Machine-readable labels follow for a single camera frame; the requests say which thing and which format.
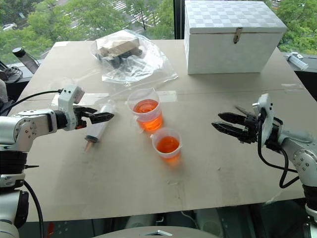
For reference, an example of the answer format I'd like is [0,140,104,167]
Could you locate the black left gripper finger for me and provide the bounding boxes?
[89,113,115,125]
[79,106,99,118]

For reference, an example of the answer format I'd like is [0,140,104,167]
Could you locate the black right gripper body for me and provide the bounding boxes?
[237,115,261,145]

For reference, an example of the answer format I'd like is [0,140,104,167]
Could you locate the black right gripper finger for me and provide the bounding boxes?
[217,112,246,126]
[211,121,245,140]

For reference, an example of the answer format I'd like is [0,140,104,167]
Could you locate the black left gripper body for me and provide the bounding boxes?
[73,106,92,130]

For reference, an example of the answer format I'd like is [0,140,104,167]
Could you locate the clear syringe with orange tip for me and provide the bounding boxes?
[84,100,117,153]

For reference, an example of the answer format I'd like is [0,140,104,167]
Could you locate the large clear cup orange liquid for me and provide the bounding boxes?
[126,87,165,134]

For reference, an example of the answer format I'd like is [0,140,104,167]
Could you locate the small clear cup orange liquid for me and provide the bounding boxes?
[151,126,183,165]

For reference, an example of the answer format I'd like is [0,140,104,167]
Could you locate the clear syringe with blue plunger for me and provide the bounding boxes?
[283,52,310,71]

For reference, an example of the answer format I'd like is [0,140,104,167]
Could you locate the dark parts in bag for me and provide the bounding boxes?
[98,48,144,69]

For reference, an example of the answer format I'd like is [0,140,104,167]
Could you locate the clear plastic bag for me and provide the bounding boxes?
[90,29,179,88]

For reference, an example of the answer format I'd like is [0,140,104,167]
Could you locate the white checkered lidded box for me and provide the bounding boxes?
[183,0,288,75]

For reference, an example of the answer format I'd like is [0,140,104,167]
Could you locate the wooden block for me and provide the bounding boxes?
[97,38,140,57]

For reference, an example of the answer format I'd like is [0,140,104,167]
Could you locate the black side table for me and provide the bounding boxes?
[293,56,317,101]

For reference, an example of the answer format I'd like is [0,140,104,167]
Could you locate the black cylindrical device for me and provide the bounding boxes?
[12,47,41,74]

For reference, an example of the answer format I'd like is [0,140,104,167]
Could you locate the metal box latch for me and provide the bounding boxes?
[233,27,244,45]

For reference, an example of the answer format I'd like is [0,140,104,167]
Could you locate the grey rounded shape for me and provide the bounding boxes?
[197,209,225,238]
[123,213,165,231]

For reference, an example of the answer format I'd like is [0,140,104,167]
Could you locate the beige rounded robot body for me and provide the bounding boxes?
[91,225,221,238]

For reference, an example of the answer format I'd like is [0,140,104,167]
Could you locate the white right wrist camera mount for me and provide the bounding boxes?
[252,93,275,147]

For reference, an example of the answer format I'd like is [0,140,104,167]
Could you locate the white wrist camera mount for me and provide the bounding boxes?
[252,93,275,147]
[57,84,86,131]

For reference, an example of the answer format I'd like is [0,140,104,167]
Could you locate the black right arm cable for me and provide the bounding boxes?
[257,118,301,189]

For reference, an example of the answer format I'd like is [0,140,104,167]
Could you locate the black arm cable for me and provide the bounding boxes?
[257,118,301,189]
[6,89,62,118]

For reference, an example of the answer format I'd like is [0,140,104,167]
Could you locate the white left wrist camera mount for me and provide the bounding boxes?
[57,84,86,131]

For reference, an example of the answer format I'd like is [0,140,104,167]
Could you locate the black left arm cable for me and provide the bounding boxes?
[6,89,62,118]

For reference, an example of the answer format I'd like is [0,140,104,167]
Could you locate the black robot torso cable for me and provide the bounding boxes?
[23,180,46,238]

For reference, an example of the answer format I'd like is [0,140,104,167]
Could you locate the black window frame post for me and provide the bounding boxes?
[172,0,186,40]

